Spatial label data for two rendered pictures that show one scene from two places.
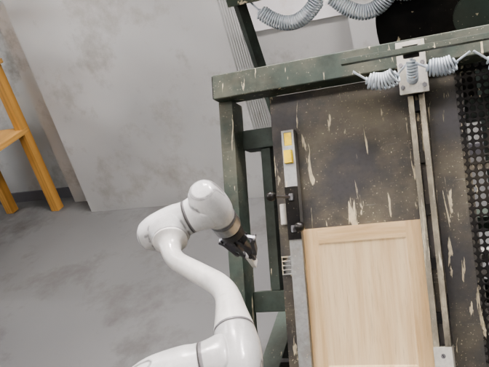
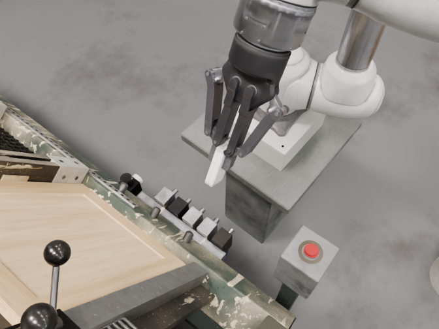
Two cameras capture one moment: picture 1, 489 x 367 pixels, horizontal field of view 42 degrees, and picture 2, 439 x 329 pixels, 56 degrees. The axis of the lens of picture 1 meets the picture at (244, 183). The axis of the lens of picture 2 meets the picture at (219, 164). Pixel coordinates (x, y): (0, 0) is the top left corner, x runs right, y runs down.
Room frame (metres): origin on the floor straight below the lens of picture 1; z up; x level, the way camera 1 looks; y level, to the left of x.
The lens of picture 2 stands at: (2.17, 0.14, 2.00)
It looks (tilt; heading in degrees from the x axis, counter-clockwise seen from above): 57 degrees down; 195
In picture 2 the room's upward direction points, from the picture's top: straight up
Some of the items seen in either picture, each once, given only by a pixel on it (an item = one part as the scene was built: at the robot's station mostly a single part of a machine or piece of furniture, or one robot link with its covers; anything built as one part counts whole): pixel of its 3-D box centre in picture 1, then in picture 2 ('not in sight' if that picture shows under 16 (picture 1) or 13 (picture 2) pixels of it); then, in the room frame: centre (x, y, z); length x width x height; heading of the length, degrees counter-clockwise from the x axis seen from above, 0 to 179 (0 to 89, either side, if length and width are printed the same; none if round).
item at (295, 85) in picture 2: not in sight; (285, 77); (1.18, 0.10, 1.02); 0.18 x 0.16 x 0.22; 88
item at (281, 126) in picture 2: not in sight; (272, 102); (1.18, 0.07, 0.88); 0.22 x 0.18 x 0.06; 65
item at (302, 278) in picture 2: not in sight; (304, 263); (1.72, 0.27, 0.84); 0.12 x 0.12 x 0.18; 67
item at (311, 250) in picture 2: not in sight; (310, 251); (1.72, 0.27, 0.93); 0.04 x 0.04 x 0.02
